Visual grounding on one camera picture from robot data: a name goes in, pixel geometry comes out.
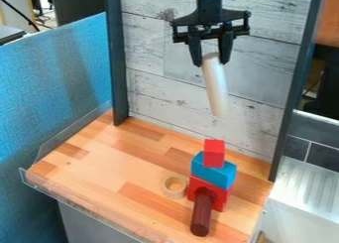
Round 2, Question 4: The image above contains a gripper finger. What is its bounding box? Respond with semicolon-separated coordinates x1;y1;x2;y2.
215;24;236;65
186;26;206;68

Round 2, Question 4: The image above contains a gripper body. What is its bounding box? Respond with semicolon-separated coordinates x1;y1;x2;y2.
169;0;254;45

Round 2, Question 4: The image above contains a white candle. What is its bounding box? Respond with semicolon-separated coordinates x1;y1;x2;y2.
199;52;231;117

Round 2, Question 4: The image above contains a small red block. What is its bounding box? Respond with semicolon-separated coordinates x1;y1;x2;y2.
202;138;227;169

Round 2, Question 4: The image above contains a blue block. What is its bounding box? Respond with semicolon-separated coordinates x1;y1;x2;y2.
189;151;239;191

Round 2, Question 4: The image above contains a red arch block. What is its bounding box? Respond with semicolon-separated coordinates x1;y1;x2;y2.
185;175;235;213

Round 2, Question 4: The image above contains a dark red cylinder block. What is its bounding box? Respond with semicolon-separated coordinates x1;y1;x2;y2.
189;186;219;238

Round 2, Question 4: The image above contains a beige ring block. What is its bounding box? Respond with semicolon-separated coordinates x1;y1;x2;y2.
161;175;190;200

